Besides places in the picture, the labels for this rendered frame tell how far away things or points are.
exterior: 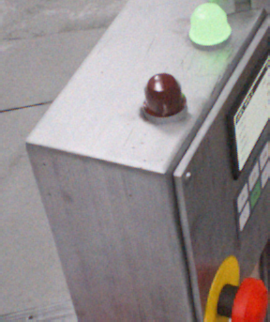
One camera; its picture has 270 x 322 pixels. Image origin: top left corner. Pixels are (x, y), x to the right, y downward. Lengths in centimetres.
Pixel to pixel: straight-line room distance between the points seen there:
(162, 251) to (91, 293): 9
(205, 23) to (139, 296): 18
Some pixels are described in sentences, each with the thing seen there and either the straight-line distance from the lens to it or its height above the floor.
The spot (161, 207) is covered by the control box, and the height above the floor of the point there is 145.
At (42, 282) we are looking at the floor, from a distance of 250.
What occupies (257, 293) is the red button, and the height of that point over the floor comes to 134.
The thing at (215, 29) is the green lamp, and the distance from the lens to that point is 64.
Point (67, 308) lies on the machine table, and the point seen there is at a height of 83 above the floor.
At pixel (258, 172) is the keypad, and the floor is 137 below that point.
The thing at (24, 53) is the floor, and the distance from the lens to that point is 318.
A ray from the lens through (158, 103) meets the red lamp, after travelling 59.
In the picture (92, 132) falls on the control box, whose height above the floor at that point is 147.
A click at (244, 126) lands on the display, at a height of 144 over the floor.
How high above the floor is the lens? 187
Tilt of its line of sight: 44 degrees down
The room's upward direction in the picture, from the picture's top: 10 degrees counter-clockwise
